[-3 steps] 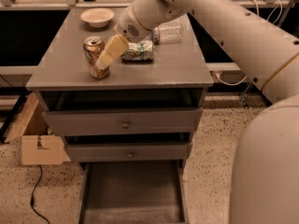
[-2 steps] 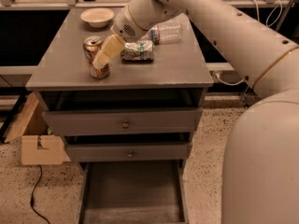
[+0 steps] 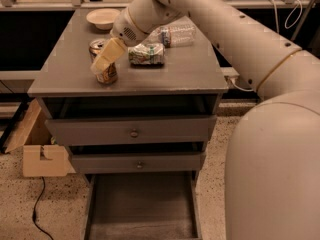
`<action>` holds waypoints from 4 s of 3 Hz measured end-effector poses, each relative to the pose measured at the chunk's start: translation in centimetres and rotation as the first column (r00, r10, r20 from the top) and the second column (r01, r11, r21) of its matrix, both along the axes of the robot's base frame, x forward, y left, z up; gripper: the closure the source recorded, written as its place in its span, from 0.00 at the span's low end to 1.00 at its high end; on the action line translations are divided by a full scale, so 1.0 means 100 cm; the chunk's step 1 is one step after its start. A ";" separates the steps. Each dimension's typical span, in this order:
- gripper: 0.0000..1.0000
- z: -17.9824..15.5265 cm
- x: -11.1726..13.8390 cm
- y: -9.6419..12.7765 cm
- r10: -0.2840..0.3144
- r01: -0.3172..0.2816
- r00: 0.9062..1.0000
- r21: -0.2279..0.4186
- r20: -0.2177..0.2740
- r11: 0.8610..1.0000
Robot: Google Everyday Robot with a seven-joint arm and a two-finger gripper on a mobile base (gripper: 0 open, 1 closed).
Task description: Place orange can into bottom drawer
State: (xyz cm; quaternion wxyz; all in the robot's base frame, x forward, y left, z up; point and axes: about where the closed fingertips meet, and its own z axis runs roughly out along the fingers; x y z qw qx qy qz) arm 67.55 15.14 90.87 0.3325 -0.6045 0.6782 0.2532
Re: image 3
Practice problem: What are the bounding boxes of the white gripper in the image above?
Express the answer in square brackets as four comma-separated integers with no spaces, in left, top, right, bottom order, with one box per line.
[90,7,149,75]

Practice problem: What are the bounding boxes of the orange soda can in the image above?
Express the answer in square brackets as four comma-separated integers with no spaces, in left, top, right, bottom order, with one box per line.
[89,38,118,84]

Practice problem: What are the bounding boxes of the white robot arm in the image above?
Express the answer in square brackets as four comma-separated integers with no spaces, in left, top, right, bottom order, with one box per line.
[91,0,320,240]

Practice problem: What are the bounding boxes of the crushed green white can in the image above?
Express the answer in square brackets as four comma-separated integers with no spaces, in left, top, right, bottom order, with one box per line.
[128,43,165,65]

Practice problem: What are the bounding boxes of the grey drawer cabinet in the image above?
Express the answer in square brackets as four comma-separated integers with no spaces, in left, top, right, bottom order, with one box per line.
[27,6,230,240]

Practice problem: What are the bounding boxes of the grey top drawer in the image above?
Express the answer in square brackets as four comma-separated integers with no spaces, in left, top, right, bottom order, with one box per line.
[46,116,216,146]

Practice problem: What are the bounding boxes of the grey drawer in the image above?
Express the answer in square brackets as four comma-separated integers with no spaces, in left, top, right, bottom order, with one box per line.
[71,152,206,174]
[80,172,202,240]
[46,116,216,146]

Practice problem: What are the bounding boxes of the grey middle drawer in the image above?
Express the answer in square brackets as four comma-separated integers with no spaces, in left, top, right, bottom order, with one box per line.
[71,152,206,174]

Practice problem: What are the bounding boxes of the grey bottom drawer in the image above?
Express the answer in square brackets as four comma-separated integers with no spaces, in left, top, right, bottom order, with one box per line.
[80,172,202,240]

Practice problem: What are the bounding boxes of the white bowl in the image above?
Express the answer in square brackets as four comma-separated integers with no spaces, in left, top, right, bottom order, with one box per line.
[86,8,120,30]

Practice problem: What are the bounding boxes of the clear plastic water bottle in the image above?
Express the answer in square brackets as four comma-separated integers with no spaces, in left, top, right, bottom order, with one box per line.
[145,24,196,48]

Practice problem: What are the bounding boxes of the cardboard box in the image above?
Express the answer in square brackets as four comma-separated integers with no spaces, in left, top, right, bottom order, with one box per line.
[5,100,75,177]

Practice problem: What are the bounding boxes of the metal diagonal rod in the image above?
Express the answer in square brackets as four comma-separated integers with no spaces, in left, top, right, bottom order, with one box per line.
[290,0,316,42]

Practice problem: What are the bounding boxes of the grey horizontal rail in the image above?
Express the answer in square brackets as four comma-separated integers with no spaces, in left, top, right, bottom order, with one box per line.
[221,67,239,79]

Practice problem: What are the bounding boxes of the black floor cable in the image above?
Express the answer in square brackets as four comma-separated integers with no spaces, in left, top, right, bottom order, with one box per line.
[31,176,55,240]

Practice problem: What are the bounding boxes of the white cable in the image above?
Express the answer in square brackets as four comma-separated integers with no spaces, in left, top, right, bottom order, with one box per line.
[228,0,304,93]

